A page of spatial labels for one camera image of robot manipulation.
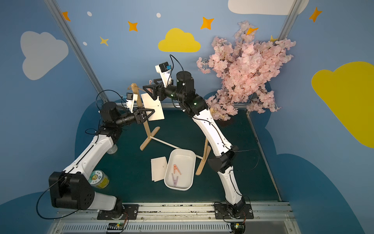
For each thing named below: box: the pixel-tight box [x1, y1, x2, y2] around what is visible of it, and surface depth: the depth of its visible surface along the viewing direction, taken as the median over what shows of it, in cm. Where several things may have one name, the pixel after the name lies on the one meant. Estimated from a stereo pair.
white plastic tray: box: [163, 148, 197, 192], surface depth 92 cm
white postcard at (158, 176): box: [151, 171, 167, 182], surface depth 88 cm
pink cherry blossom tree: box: [196, 20, 296, 121], surface depth 78 cm
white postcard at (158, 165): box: [150, 156, 169, 183], surface depth 92 cm
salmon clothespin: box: [173, 163, 182, 176], surface depth 91 cm
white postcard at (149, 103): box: [140, 92, 166, 122], surface depth 73 cm
